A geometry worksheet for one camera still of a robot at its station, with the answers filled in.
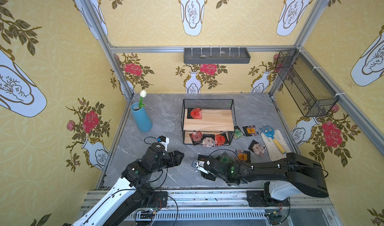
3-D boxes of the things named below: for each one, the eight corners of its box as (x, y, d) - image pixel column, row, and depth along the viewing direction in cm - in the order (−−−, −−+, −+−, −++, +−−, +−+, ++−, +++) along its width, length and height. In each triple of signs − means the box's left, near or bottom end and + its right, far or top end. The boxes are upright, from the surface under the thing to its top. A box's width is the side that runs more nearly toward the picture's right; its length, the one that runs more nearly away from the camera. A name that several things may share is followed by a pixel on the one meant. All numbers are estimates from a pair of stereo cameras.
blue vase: (139, 132, 102) (128, 112, 85) (141, 122, 107) (132, 102, 91) (151, 132, 102) (142, 112, 85) (153, 122, 107) (145, 102, 91)
